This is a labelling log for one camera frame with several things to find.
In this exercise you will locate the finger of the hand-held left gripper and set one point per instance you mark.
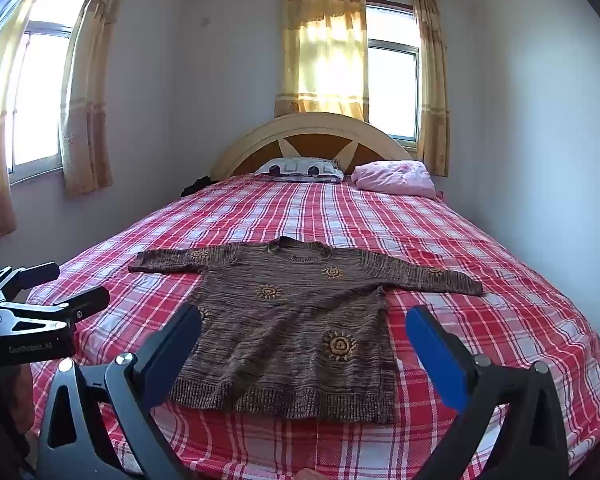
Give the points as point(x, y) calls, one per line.
point(30, 275)
point(80, 302)

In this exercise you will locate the cream wooden headboard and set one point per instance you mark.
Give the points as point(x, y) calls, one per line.
point(260, 140)

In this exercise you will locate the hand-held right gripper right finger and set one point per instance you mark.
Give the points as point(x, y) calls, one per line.
point(437, 355)

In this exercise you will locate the pink pillow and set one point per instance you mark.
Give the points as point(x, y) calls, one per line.
point(390, 177)

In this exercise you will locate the window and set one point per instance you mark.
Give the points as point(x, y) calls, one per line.
point(40, 85)
point(392, 85)

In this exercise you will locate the bed with red plaid sheet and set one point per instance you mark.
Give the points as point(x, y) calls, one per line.
point(330, 220)

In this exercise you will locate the dark cloth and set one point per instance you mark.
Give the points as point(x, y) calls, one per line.
point(195, 186)

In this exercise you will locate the brown knitted sweater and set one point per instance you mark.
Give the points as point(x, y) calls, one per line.
point(290, 320)

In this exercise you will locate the white patterned pillow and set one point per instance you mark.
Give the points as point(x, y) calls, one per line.
point(300, 166)

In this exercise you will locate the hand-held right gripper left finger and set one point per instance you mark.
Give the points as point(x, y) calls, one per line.
point(170, 355)

